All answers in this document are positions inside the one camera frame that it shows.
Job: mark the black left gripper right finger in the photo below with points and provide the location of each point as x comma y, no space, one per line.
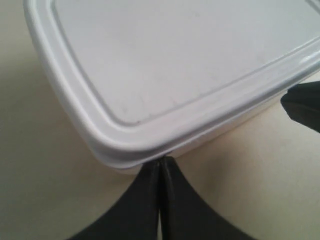
184,214

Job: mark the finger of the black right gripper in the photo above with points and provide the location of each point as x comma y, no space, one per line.
302,104

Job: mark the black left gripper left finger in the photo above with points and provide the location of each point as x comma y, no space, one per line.
134,216

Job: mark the white lidded plastic container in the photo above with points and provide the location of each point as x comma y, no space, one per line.
141,79

